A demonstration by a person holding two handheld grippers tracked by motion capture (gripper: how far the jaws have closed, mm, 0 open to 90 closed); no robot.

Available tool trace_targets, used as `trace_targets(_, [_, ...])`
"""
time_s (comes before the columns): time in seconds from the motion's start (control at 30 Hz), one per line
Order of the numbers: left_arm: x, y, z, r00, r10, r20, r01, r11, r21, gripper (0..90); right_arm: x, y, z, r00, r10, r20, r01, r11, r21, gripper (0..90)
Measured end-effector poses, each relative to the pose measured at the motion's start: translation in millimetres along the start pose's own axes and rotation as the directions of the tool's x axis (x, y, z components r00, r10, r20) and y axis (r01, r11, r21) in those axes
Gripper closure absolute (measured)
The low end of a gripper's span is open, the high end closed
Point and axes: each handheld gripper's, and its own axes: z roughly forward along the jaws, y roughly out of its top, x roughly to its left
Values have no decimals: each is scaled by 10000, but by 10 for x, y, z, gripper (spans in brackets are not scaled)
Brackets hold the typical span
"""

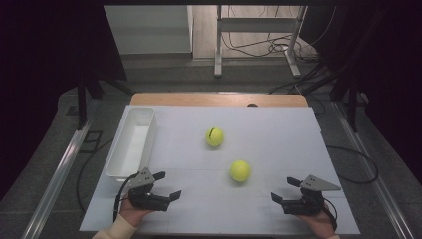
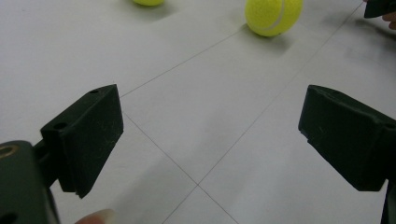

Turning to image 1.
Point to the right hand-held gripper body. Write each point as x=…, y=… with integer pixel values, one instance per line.
x=307, y=204

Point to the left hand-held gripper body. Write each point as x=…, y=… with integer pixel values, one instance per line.
x=146, y=198

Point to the white plastic bin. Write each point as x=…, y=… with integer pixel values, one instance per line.
x=132, y=146

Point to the plain yellow tennis ball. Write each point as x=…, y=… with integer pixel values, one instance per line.
x=240, y=171

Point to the tennis ball with black mark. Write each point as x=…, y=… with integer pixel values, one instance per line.
x=215, y=138

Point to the person's left hand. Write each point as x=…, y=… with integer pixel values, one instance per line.
x=131, y=214

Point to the person's right hand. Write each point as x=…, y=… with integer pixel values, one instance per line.
x=318, y=225

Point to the wooden table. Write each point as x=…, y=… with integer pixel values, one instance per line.
x=199, y=99

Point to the dark round table grommet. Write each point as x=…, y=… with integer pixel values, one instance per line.
x=252, y=105

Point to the black tripod stand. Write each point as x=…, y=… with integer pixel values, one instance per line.
x=348, y=93
x=84, y=96

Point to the white panel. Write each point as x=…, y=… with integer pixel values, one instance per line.
x=149, y=30

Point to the black curtain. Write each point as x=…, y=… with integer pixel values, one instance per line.
x=391, y=66
x=43, y=66

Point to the aluminium floor rail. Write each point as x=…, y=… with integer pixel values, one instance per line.
x=59, y=176
x=371, y=172

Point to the black floor bracket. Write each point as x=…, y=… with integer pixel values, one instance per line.
x=94, y=142

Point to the grey metal stand frame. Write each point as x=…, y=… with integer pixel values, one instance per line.
x=257, y=25

